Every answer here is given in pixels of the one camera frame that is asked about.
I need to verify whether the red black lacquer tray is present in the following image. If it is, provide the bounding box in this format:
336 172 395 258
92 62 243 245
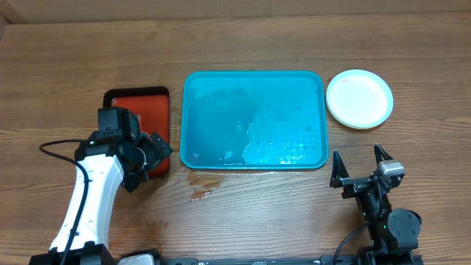
102 85 171 180

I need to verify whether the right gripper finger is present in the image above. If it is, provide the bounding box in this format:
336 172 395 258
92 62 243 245
374 144 392 164
330 150 350 180

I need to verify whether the light blue plate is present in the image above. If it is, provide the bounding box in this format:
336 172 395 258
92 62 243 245
325 69 394 116

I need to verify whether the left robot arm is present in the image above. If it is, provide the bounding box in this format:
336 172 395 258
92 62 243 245
29 107 173 264

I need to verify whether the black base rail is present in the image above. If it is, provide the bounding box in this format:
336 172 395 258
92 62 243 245
117 253 424 265

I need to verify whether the yellow-green plate top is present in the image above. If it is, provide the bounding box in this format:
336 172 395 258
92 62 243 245
330 110 390 130

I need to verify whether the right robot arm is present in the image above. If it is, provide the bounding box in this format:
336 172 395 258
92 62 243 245
325 144 423 264

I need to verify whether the blue plastic tray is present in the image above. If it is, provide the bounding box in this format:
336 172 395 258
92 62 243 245
180 71 329 170

